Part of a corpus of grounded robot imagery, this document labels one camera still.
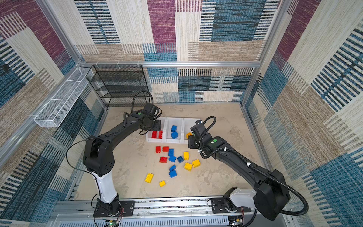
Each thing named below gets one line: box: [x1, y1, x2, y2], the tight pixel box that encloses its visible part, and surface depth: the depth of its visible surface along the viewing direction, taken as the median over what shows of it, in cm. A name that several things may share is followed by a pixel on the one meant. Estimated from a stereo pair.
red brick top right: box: [162, 146, 170, 153], surface depth 96 cm
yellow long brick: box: [144, 172, 154, 184], surface depth 84 cm
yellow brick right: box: [191, 158, 201, 168], surface depth 89 cm
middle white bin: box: [164, 117, 185, 144], surface depth 101 cm
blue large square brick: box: [170, 131, 179, 140], surface depth 102 cm
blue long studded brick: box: [168, 148, 175, 157], surface depth 93 cm
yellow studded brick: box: [183, 162, 193, 172], surface depth 87 cm
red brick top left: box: [155, 146, 162, 154], surface depth 96 cm
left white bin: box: [145, 116, 167, 143], surface depth 98 cm
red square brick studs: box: [158, 156, 168, 164], surface depth 91 cm
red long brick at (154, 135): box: [151, 130, 158, 139], surface depth 102 cm
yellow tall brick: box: [183, 151, 190, 161], surface depth 91 cm
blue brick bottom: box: [169, 169, 178, 179], surface depth 87 cm
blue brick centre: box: [168, 156, 177, 163], surface depth 92 cm
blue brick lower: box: [169, 164, 177, 172], surface depth 88 cm
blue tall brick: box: [171, 124, 178, 133], surface depth 104 cm
